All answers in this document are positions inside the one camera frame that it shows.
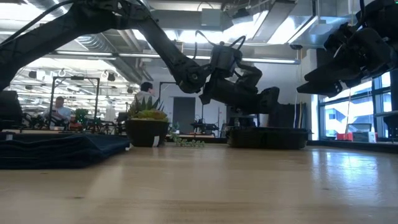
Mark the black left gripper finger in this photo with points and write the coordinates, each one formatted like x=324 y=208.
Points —
x=269 y=99

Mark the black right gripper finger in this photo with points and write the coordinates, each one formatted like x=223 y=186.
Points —
x=335 y=72
x=320 y=88

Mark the background black robot arm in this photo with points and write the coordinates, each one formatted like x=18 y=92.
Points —
x=203 y=127

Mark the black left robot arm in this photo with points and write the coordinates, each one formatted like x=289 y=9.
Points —
x=46 y=34

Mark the black plastic tupperware container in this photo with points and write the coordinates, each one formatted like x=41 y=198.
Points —
x=267 y=138

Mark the long ceiling light tube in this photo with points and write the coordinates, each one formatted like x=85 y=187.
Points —
x=270 y=60

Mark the dark grey door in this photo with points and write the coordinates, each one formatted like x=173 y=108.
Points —
x=184 y=113

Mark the red plastic bin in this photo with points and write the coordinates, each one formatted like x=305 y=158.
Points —
x=343 y=137

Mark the white storage box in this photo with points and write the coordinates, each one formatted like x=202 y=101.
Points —
x=363 y=137

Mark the person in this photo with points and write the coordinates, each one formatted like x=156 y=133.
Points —
x=60 y=112
x=144 y=93

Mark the succulent plant in black pot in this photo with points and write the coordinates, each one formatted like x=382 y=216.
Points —
x=143 y=133

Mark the green leafy background plant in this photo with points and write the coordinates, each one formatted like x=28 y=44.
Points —
x=81 y=115

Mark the dark blue folded cloth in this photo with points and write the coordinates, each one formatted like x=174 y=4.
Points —
x=56 y=151

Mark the black office chair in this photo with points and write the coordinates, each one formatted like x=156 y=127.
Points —
x=11 y=109

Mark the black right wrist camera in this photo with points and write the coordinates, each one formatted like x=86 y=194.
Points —
x=339 y=39

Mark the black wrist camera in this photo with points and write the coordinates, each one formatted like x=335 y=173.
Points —
x=339 y=39
x=224 y=57

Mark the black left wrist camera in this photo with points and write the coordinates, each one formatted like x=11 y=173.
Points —
x=224 y=57

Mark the black gantry frame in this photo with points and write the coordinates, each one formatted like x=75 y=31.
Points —
x=74 y=78
x=168 y=82

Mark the silver ceiling air duct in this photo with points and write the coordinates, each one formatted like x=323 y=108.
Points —
x=130 y=70

